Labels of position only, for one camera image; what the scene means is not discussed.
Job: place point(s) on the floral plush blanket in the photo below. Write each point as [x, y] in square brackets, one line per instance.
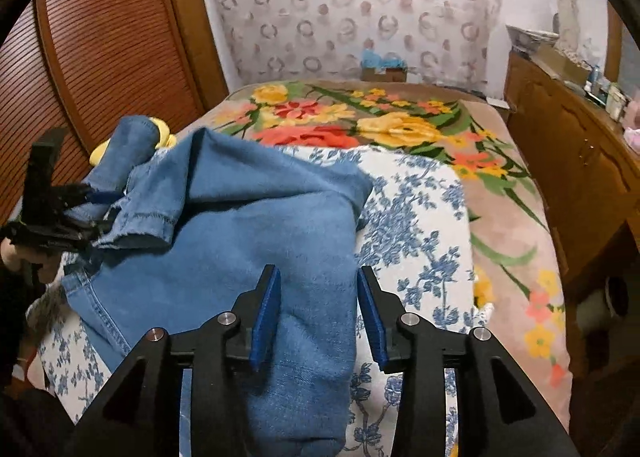
[400, 127]

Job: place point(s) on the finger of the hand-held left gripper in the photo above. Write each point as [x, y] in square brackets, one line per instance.
[92, 229]
[102, 198]

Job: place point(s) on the long wooden cabinet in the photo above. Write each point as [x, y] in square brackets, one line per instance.
[565, 147]

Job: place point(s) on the person's left hand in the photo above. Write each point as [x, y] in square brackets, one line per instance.
[6, 252]

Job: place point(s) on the blue denim pants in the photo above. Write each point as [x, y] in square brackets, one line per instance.
[250, 217]

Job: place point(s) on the patterned folded cloth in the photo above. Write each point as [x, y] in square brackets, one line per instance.
[530, 39]

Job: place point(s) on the blue bottle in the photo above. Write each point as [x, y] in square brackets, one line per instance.
[595, 75]

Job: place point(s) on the open cardboard box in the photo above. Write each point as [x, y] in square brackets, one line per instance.
[560, 64]

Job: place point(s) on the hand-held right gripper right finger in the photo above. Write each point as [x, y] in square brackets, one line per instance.
[375, 324]

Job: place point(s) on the circle print sheer curtain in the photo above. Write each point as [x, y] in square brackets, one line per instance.
[350, 2]

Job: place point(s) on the blue white floral quilt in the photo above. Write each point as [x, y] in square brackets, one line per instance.
[420, 247]

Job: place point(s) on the crumpled blue plastic bag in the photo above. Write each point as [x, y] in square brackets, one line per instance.
[380, 59]

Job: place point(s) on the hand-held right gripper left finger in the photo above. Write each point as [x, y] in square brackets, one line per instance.
[265, 324]

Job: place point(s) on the pink tissue box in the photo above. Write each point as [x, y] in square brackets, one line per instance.
[632, 141]

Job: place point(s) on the yellow plush toy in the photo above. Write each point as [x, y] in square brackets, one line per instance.
[100, 153]

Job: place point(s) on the grey-green trash bin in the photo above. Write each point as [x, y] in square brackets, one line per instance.
[595, 309]

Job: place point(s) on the wooden window frame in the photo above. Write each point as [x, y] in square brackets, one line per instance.
[615, 42]

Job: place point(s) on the plain wooden wardrobe door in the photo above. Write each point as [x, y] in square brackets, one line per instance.
[195, 37]

